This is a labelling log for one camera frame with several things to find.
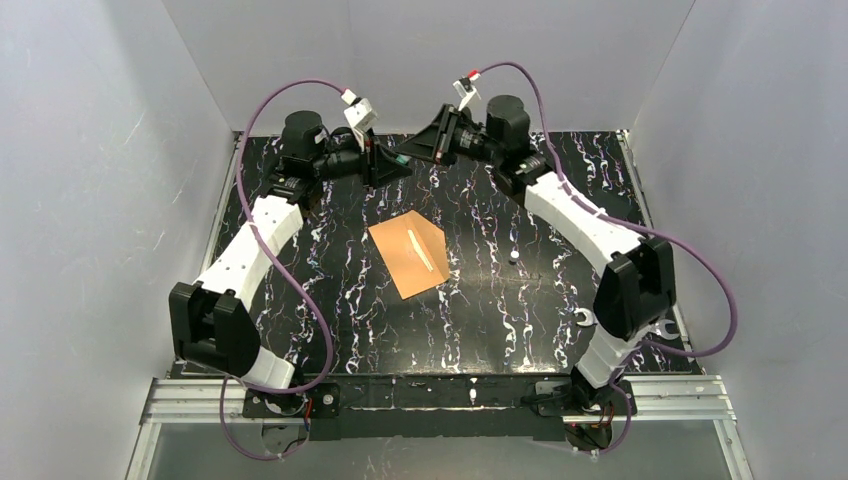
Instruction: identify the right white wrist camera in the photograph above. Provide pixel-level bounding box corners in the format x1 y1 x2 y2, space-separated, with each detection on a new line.
452 69 481 111

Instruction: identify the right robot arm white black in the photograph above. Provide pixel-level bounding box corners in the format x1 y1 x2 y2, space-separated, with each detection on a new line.
395 95 677 392

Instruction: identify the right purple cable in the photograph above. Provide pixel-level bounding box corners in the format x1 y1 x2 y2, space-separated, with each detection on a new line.
473 62 739 458

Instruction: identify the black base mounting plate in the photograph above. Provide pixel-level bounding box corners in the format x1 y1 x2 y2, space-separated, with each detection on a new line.
241 374 637 445

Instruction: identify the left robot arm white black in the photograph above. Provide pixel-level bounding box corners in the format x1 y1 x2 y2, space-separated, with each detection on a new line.
168 110 412 390

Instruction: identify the aluminium frame rail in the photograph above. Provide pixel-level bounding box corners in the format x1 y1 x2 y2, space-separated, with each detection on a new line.
141 159 734 479

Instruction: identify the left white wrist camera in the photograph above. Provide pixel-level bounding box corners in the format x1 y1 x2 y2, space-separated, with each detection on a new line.
340 89 378 150

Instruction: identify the silver open-end wrench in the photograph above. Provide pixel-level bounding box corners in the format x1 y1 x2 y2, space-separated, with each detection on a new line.
574 308 681 340

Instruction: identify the beige ornate letter sheet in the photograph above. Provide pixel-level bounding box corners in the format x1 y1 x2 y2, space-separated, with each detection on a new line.
407 229 435 272

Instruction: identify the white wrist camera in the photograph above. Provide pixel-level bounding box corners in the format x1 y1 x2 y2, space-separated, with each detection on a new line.
340 89 378 150
452 69 481 111

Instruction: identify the orange paper envelope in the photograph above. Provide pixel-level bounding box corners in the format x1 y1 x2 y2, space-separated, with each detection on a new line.
368 210 450 300

